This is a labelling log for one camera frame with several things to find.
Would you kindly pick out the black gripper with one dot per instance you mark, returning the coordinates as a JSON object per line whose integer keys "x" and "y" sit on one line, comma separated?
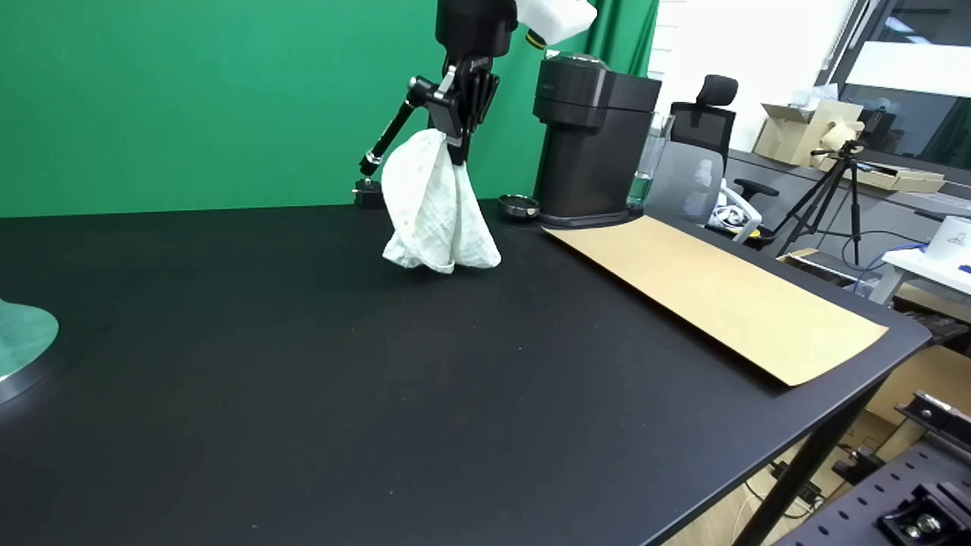
{"x": 473, "y": 24}

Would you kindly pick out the white cloth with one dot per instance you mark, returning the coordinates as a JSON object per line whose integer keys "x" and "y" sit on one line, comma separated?
{"x": 437, "y": 212}

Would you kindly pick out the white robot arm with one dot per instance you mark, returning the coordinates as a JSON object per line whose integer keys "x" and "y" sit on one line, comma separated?
{"x": 555, "y": 19}

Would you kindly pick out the small black table object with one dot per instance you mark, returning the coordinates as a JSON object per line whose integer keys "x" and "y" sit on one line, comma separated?
{"x": 519, "y": 207}

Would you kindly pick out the black coffee machine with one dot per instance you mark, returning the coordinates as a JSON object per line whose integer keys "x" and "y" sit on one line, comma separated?
{"x": 594, "y": 141}

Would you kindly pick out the clear water bottle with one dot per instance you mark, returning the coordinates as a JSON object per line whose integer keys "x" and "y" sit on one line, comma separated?
{"x": 648, "y": 170}

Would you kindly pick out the translucent grey chair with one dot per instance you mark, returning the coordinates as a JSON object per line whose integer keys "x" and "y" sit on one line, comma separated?
{"x": 693, "y": 183}

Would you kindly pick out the black office chair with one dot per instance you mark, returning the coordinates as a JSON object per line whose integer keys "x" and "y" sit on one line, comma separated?
{"x": 709, "y": 117}

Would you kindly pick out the green backdrop curtain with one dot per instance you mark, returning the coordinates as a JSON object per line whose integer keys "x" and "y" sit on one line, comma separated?
{"x": 202, "y": 101}

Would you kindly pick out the tan cardboard sheet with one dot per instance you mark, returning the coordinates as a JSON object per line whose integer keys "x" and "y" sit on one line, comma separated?
{"x": 729, "y": 293}

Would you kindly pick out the open cardboard box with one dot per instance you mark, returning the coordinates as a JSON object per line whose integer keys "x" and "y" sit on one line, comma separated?
{"x": 806, "y": 132}

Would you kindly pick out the grey desk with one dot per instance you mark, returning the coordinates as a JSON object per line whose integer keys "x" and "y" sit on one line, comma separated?
{"x": 898, "y": 186}

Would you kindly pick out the white side table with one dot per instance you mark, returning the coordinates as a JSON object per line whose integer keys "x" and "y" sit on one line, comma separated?
{"x": 936, "y": 259}

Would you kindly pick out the black table leg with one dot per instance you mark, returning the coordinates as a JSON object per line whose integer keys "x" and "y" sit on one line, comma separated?
{"x": 798, "y": 473}

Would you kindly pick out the glass plate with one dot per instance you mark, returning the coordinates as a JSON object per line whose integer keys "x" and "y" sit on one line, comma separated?
{"x": 23, "y": 337}

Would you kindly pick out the black camera tripod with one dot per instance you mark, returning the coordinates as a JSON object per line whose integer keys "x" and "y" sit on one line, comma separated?
{"x": 824, "y": 202}

